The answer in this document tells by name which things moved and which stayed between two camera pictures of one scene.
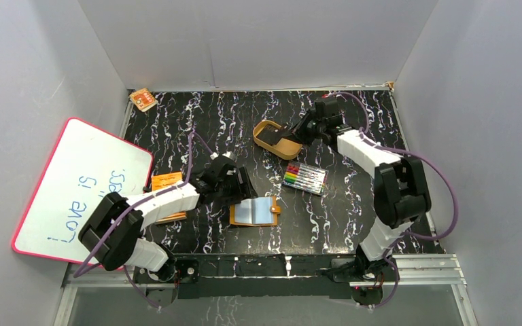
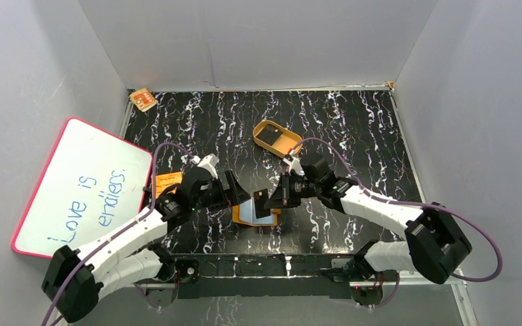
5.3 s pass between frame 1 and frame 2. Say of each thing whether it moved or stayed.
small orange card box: stayed
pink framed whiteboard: stayed
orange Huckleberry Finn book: stayed
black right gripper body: moved
